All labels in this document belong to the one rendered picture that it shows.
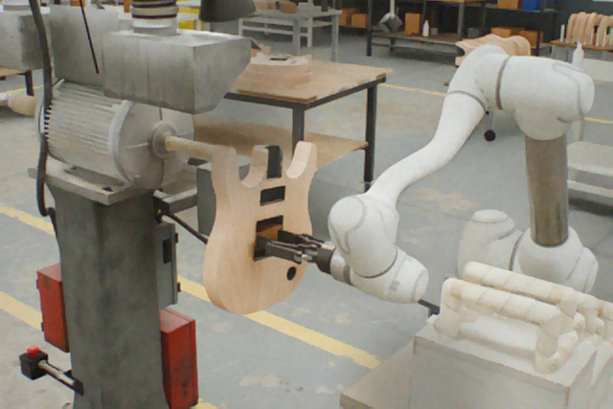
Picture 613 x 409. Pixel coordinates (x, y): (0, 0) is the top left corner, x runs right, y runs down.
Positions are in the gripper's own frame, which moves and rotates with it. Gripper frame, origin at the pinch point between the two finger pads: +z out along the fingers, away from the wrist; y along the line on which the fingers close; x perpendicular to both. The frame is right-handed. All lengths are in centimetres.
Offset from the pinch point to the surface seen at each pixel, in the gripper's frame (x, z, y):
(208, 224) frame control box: -7.6, 34.8, 14.8
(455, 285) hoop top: 12, -60, -25
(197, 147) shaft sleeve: 19.7, 16.5, -8.9
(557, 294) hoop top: 12, -74, -16
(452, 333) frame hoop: 3, -60, -24
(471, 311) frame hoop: 5, -60, -16
